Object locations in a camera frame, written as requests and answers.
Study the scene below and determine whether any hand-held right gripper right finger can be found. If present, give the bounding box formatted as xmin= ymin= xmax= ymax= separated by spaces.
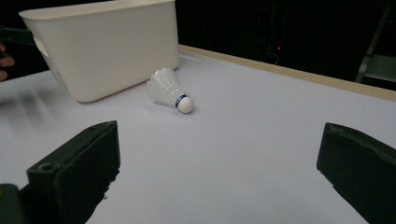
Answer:
xmin=316 ymin=121 xmax=396 ymax=224

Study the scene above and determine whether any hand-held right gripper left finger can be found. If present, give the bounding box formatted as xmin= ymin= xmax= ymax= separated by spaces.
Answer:
xmin=19 ymin=120 xmax=121 ymax=224

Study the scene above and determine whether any white plastic basket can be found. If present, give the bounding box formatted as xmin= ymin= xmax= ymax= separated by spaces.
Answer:
xmin=18 ymin=0 xmax=181 ymax=104

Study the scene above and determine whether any white feather shuttlecock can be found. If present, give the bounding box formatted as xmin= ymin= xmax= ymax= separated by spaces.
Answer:
xmin=146 ymin=66 xmax=195 ymax=115

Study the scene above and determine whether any grey metal stand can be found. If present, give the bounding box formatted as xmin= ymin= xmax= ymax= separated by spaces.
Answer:
xmin=354 ymin=5 xmax=396 ymax=86

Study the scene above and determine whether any thin pale cable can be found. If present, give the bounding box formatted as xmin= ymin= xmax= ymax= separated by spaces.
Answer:
xmin=266 ymin=51 xmax=282 ymax=67

